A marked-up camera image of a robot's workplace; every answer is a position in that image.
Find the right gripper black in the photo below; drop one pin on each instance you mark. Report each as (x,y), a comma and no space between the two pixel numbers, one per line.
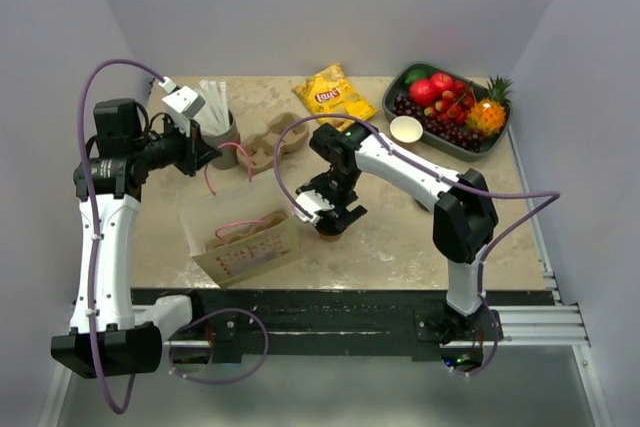
(339,214)

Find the paper bag pink white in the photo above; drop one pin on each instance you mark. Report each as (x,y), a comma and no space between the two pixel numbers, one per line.
(249,257)

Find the dark green fruit tray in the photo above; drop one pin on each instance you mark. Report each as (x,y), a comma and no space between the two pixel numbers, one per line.
(488,144)

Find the brown paper coffee cup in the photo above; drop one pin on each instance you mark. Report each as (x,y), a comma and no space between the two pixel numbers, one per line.
(406,130)

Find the orange toy pineapple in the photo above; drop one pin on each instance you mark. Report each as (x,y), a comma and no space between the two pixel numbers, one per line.
(488,116)

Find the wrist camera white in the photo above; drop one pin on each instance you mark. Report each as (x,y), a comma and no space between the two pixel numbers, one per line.
(310,205)
(182,104)

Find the grey straw holder cup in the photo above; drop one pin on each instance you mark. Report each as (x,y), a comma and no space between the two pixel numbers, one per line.
(226,144)

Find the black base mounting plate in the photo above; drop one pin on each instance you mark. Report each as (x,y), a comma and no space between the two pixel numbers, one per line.
(355,323)

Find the aluminium rail frame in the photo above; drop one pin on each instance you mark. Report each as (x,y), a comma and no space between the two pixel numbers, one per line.
(524,367)

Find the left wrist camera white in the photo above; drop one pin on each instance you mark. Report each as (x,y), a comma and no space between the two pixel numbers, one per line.
(182,104)

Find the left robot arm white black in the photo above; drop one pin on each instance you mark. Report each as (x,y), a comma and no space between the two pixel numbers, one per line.
(105,333)

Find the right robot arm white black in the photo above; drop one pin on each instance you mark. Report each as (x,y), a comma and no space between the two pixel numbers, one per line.
(464,219)

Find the cardboard cup carrier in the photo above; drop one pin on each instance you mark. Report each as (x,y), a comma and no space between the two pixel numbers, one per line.
(235,231)
(258,151)

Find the large red apple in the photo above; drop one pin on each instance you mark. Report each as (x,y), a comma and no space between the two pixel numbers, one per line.
(423,92)

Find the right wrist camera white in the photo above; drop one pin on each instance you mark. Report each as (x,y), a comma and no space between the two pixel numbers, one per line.
(310,205)

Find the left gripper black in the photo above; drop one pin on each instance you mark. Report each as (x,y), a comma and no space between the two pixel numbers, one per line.
(196,151)

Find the small red apple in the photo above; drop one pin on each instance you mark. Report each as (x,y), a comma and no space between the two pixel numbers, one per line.
(441,81)

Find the yellow Lays chips bag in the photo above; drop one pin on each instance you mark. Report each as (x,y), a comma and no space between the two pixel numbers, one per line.
(330,92)

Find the dark grape bunch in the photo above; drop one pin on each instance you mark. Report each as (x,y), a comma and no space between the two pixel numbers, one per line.
(436,120)

